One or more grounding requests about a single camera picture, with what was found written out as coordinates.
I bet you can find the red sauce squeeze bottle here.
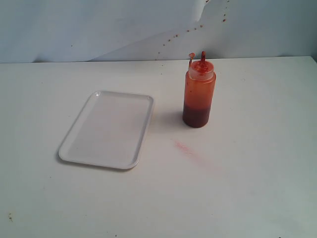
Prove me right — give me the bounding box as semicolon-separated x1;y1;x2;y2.
182;51;216;128

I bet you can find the white rectangular plastic tray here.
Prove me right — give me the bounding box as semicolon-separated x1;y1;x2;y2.
58;91;154;170

